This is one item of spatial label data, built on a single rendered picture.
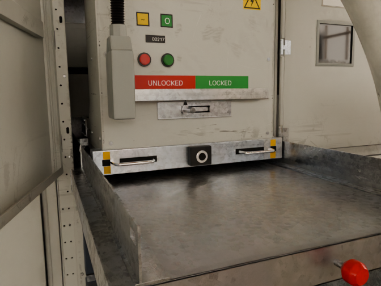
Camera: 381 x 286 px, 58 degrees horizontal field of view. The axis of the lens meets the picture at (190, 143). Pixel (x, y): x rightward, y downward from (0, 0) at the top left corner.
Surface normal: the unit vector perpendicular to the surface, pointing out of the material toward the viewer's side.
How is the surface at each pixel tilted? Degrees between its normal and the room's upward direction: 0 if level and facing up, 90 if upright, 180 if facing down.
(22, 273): 90
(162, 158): 90
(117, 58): 90
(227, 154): 90
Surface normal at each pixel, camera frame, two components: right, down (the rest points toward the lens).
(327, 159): -0.93, 0.07
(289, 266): 0.38, 0.12
